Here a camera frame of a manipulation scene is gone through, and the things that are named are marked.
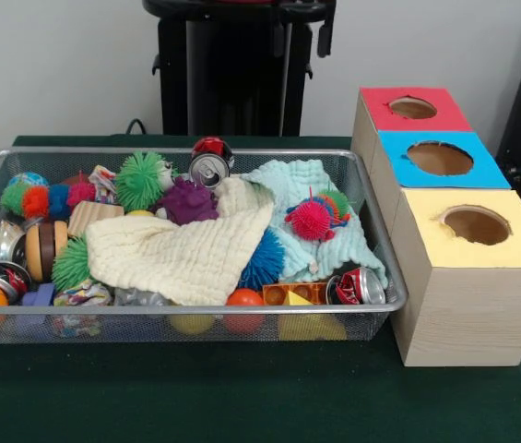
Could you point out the uncrushed red soda can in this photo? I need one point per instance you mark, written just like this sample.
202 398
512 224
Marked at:
207 171

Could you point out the crushed red soda can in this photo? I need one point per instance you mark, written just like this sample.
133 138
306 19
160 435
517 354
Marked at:
357 286

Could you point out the multicoloured fuzzy caterpillar toy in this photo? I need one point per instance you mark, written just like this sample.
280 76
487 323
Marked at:
34 203

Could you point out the cream waffle cloth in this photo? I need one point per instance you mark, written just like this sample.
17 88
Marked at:
172 258

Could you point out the mint waffle cloth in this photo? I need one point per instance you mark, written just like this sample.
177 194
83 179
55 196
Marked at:
297 180

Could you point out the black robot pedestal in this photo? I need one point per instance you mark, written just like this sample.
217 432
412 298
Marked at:
237 69

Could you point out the wooden box three holes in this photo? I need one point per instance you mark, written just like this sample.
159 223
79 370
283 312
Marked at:
463 314

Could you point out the purple spiky rubber toy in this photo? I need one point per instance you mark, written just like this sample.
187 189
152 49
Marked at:
186 203

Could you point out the colourful patterned cloth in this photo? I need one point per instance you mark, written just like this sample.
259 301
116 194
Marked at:
82 293

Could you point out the pink spiky rubber toy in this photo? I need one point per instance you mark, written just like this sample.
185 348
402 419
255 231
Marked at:
308 217

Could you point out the wooden toy burger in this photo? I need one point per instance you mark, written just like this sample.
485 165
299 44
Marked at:
39 251

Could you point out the plain green puffer ball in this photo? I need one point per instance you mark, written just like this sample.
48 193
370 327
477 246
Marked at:
71 267

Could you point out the green puffer toy white face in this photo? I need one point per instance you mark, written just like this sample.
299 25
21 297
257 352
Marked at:
140 180

